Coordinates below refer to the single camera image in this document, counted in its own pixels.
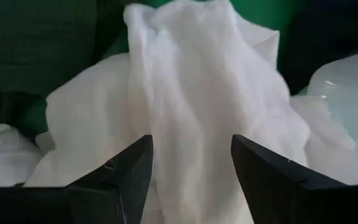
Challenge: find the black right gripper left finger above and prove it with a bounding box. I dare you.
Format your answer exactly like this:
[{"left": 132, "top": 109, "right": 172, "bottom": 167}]
[{"left": 0, "top": 134, "right": 154, "bottom": 224}]

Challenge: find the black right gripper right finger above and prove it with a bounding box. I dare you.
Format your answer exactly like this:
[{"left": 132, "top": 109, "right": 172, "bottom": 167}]
[{"left": 230, "top": 133, "right": 358, "bottom": 224}]

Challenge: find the thin white garment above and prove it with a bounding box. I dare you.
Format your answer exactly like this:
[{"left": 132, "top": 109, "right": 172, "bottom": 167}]
[{"left": 25, "top": 0, "right": 358, "bottom": 224}]

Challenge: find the dark green garment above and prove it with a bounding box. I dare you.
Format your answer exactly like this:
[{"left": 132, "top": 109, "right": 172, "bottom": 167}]
[{"left": 0, "top": 0, "right": 130, "bottom": 138}]

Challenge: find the clear plastic storage bin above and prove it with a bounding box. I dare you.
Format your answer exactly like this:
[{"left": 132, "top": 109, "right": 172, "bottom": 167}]
[{"left": 299, "top": 46, "right": 358, "bottom": 167}]

